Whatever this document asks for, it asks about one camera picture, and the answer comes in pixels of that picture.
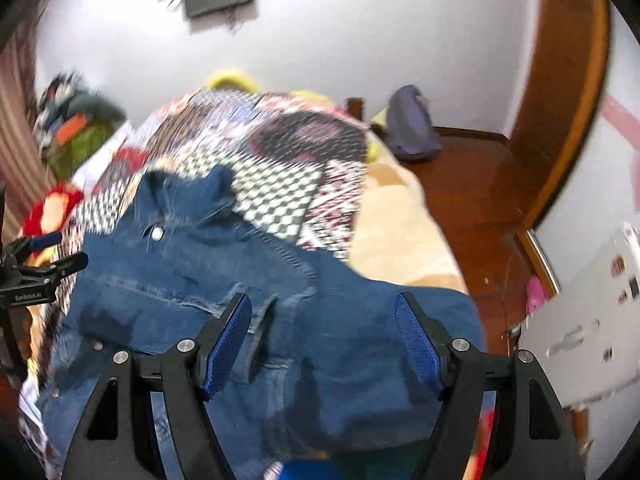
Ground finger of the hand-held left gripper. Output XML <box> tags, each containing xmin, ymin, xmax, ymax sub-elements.
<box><xmin>10</xmin><ymin>231</ymin><xmax>63</xmax><ymax>261</ymax></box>
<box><xmin>20</xmin><ymin>252</ymin><xmax>90</xmax><ymax>286</ymax></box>

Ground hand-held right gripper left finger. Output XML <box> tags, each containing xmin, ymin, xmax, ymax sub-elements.
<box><xmin>62</xmin><ymin>292</ymin><xmax>253</xmax><ymax>480</ymax></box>

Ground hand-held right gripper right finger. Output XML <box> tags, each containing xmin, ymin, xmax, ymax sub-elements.
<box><xmin>394</xmin><ymin>291</ymin><xmax>586</xmax><ymax>480</ymax></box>

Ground blue denim jeans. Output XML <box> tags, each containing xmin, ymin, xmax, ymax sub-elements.
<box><xmin>37</xmin><ymin>165</ymin><xmax>488</xmax><ymax>466</ymax></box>

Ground pile of mixed clothes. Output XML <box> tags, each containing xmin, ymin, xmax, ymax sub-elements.
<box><xmin>34</xmin><ymin>72</ymin><xmax>101</xmax><ymax>133</ymax></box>

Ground red knitted cloth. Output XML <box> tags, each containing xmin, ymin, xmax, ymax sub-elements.
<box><xmin>22</xmin><ymin>185</ymin><xmax>84</xmax><ymax>239</ymax></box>

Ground white cloth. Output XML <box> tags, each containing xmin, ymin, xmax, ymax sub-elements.
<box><xmin>72</xmin><ymin>120</ymin><xmax>151</xmax><ymax>191</ymax></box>

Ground green patterned cloth cover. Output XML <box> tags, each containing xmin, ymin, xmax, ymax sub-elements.
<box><xmin>49</xmin><ymin>120</ymin><xmax>119</xmax><ymax>177</ymax></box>

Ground striped brown curtain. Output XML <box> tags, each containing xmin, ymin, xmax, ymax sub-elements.
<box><xmin>0</xmin><ymin>25</ymin><xmax>57</xmax><ymax>221</ymax></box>

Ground orange box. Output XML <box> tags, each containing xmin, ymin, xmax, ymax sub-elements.
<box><xmin>55</xmin><ymin>115</ymin><xmax>89</xmax><ymax>144</ymax></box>

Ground pink plastic toy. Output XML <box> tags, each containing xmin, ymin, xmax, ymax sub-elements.
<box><xmin>525</xmin><ymin>275</ymin><xmax>549</xmax><ymax>317</ymax></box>

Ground beige fleece blanket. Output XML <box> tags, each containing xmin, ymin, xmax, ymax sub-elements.
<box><xmin>345</xmin><ymin>125</ymin><xmax>471</xmax><ymax>296</ymax></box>

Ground grey neck pillow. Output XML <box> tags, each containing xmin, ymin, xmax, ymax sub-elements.
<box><xmin>67</xmin><ymin>91</ymin><xmax>127</xmax><ymax>122</ymax></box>

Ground white stickered panel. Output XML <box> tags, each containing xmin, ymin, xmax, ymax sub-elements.
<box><xmin>517</xmin><ymin>222</ymin><xmax>640</xmax><ymax>406</ymax></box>

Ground purple backpack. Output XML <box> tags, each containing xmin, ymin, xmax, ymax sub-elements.
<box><xmin>385</xmin><ymin>85</ymin><xmax>443</xmax><ymax>163</ymax></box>

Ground colourful patchwork blanket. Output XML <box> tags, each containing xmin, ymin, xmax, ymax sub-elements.
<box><xmin>17</xmin><ymin>87</ymin><xmax>373</xmax><ymax>466</ymax></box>

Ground yellow fuzzy cushion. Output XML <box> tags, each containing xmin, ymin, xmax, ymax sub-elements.
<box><xmin>206</xmin><ymin>71</ymin><xmax>331</xmax><ymax>106</ymax></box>

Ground wooden wardrobe with white panel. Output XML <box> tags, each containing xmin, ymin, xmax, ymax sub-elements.
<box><xmin>520</xmin><ymin>0</ymin><xmax>640</xmax><ymax>301</ymax></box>

